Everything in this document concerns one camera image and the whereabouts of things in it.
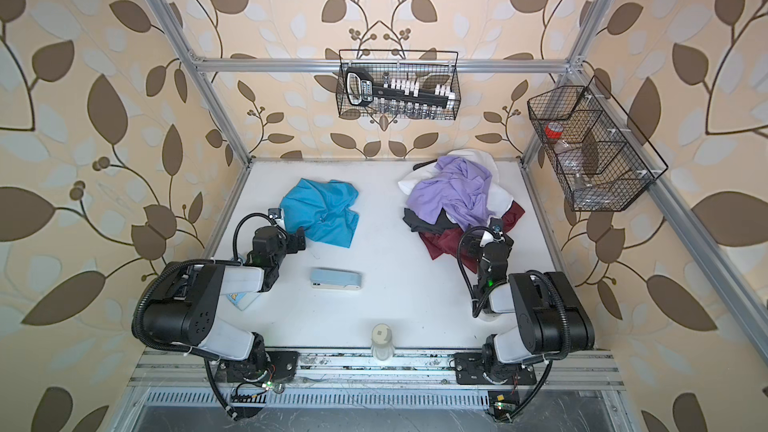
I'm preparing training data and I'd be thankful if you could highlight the teal cloth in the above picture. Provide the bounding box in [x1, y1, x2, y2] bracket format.
[280, 178, 359, 248]

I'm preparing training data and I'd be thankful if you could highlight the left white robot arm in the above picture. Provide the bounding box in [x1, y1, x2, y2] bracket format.
[131, 209, 306, 421]

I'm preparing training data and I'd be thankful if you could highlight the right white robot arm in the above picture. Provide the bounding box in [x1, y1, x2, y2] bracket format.
[453, 226, 596, 385]

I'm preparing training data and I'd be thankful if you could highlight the dark red cloth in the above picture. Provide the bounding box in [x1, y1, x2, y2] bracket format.
[418, 202, 525, 274]

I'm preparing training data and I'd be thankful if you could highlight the white cloth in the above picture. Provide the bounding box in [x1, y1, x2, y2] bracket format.
[398, 149, 514, 217]

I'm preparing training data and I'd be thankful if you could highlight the purple cloth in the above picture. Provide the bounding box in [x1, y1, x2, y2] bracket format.
[406, 155, 492, 230]

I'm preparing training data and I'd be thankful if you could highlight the dark grey cloth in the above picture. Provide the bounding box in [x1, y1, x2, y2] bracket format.
[403, 208, 459, 235]

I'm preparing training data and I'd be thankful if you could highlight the blue white card pack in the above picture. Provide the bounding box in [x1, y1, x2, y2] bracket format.
[226, 292, 259, 311]

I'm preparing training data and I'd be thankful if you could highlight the light blue stapler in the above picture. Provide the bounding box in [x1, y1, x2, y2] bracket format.
[310, 268, 362, 290]

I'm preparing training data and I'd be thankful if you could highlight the red capped clear bottle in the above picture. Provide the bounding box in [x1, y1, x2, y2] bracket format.
[544, 122, 590, 189]

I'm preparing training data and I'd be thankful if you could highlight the white cylindrical bottle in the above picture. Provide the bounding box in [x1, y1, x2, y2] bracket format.
[371, 323, 395, 362]

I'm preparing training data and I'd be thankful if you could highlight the black socket tool set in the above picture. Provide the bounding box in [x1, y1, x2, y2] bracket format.
[343, 68, 458, 109]

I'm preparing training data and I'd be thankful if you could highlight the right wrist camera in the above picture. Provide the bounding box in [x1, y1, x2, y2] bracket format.
[488, 217, 504, 235]

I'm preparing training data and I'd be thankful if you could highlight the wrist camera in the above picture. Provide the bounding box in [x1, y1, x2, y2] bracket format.
[488, 217, 504, 235]
[267, 208, 284, 228]

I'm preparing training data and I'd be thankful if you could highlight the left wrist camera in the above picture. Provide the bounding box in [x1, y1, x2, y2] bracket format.
[267, 208, 284, 228]

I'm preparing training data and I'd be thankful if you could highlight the right black wire basket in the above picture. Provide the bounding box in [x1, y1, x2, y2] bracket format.
[527, 76, 668, 212]

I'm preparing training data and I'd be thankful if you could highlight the black wire basket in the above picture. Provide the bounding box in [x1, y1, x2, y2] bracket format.
[335, 47, 461, 121]
[527, 76, 668, 212]

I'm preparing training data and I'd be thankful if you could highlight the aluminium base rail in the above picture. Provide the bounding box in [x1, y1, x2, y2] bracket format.
[128, 347, 625, 412]

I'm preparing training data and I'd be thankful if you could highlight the back black wire basket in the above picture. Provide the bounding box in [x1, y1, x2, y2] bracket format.
[335, 47, 461, 121]

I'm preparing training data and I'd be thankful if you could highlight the aluminium frame back crossbar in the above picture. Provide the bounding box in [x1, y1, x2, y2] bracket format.
[191, 57, 571, 75]

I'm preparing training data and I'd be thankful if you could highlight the aluminium frame post left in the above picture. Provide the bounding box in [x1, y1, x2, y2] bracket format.
[145, 0, 251, 168]

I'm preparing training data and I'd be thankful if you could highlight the aluminium frame post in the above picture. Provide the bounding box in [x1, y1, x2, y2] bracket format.
[145, 0, 251, 168]
[520, 0, 637, 168]

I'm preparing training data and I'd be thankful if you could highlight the aluminium frame post right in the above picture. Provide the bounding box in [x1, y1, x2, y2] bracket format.
[520, 0, 637, 168]

